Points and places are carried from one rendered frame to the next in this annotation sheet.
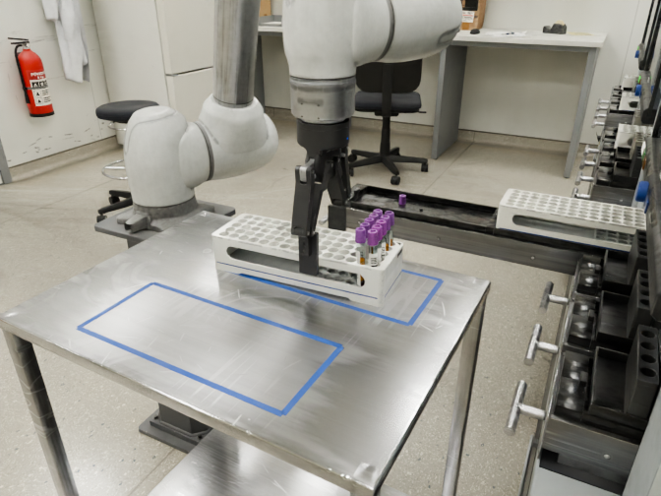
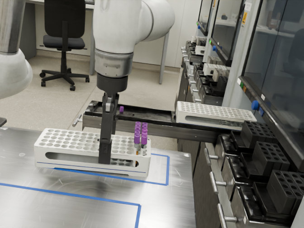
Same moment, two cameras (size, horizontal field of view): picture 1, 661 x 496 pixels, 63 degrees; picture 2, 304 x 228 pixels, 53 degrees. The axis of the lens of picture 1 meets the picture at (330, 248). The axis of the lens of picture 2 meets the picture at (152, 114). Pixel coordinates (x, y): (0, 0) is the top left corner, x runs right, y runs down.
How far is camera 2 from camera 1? 0.26 m
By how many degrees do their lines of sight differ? 25
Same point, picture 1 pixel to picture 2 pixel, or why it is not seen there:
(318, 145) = (114, 89)
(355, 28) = (139, 26)
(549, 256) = (203, 135)
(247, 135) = (16, 72)
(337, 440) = not seen: outside the picture
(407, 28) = (158, 25)
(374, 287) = (144, 167)
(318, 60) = (120, 43)
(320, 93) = (119, 61)
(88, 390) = not seen: outside the picture
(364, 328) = (145, 191)
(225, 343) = (71, 217)
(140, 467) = not seen: outside the picture
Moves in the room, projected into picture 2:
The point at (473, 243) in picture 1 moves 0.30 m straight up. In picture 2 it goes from (166, 131) to (178, 53)
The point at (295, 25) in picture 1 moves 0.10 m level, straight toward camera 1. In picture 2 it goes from (107, 22) to (127, 32)
